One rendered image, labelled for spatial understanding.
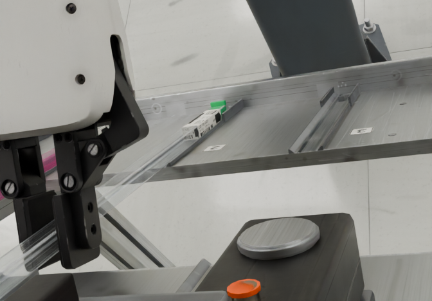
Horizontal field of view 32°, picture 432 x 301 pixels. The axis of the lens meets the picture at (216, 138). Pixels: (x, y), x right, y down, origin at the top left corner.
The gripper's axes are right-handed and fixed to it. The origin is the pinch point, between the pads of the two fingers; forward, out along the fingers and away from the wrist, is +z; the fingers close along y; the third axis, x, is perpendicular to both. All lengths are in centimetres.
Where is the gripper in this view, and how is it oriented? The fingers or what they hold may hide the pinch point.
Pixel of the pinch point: (58, 227)
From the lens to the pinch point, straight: 42.3
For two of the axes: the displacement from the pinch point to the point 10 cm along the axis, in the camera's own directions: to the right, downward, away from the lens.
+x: 3.3, -0.9, 9.4
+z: 1.4, 9.9, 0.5
